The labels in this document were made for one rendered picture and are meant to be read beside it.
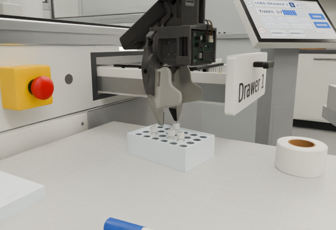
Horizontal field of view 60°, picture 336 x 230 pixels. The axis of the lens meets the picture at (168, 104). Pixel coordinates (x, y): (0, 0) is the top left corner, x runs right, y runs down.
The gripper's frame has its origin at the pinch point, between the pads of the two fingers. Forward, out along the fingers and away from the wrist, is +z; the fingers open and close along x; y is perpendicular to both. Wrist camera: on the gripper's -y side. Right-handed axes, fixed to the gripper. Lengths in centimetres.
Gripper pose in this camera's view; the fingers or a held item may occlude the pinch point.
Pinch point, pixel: (165, 114)
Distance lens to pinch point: 48.2
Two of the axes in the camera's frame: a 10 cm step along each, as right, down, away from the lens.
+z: 0.0, 9.8, 2.0
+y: 7.8, 1.3, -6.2
